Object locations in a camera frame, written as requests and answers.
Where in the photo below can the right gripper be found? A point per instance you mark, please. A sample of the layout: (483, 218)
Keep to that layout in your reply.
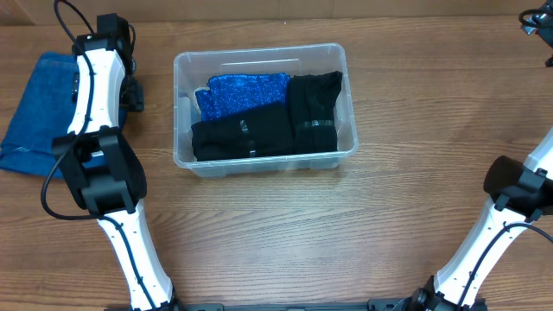
(544, 22)

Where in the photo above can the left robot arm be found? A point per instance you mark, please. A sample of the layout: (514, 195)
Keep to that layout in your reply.
(101, 170)

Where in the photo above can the folded blue denim jeans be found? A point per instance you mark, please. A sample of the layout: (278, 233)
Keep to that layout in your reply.
(46, 109)

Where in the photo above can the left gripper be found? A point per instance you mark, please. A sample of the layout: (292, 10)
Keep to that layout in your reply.
(135, 97)

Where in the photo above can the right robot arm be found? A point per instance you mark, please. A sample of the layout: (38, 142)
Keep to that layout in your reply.
(519, 194)

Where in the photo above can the small black garment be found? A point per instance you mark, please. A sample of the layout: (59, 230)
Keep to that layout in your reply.
(310, 102)

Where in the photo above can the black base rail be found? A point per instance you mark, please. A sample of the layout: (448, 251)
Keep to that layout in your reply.
(372, 305)

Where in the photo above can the blue sequin fabric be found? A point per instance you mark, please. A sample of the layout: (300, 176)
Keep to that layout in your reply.
(229, 94)

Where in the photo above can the clear plastic storage bin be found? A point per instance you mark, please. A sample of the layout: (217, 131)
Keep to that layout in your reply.
(192, 70)

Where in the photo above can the large black garment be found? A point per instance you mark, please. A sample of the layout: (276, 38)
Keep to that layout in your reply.
(258, 132)

